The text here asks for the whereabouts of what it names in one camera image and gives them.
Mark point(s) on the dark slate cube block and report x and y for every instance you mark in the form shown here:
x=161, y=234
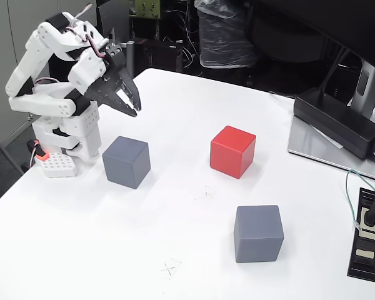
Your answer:
x=125, y=162

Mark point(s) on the grey cube block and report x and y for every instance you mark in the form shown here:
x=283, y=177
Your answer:
x=257, y=234

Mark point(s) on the black equipment box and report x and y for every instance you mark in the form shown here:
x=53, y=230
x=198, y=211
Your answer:
x=159, y=53

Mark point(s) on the green panel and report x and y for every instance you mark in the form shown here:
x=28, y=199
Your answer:
x=147, y=7

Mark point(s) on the white perforated clamp block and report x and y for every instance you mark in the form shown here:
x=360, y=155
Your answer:
x=61, y=165

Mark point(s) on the red cube block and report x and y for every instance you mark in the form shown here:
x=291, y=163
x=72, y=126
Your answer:
x=231, y=153

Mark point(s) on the small clear tape mark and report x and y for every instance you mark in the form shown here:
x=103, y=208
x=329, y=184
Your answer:
x=207, y=192

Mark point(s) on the clear tape with X mark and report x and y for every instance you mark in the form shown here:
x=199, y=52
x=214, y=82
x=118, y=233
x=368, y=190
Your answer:
x=169, y=268

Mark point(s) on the silver monitor stand base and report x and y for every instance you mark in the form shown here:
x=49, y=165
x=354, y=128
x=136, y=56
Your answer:
x=306, y=140

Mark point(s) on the large black monitor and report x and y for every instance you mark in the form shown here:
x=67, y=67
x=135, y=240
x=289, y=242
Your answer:
x=315, y=18

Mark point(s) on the black power adapter brick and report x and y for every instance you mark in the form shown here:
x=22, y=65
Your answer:
x=334, y=122

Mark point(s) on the silver monitor stand neck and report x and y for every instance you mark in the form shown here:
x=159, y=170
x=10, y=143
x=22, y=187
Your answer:
x=365, y=84

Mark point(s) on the black table outlet strip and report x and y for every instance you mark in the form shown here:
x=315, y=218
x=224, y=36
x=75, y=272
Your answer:
x=364, y=256

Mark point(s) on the silver metal post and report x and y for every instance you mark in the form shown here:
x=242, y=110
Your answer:
x=129, y=62

